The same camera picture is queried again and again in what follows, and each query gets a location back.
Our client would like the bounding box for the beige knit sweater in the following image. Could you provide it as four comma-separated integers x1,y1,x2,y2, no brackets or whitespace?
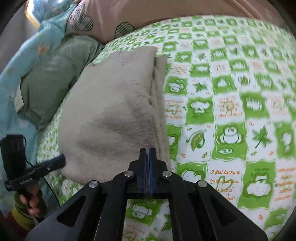
58,46,171,184

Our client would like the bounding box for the left striped sleeve forearm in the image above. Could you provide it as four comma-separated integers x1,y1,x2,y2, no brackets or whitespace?
6,193,35,232

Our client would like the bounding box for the left hand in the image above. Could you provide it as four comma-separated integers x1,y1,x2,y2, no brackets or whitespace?
19,183,41,217

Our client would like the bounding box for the green pillow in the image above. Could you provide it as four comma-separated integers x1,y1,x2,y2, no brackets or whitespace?
15,35,103,131

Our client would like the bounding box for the blue floral pillow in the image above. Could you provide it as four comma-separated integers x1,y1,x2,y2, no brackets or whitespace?
0,0,78,204

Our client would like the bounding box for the pink plaid heart quilt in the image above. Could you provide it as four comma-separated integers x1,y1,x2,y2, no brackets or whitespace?
67,0,284,44

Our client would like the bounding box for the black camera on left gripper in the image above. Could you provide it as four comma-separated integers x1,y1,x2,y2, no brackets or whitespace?
1,135,26,180

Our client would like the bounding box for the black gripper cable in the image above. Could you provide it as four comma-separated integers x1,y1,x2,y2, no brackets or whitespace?
21,136,62,208

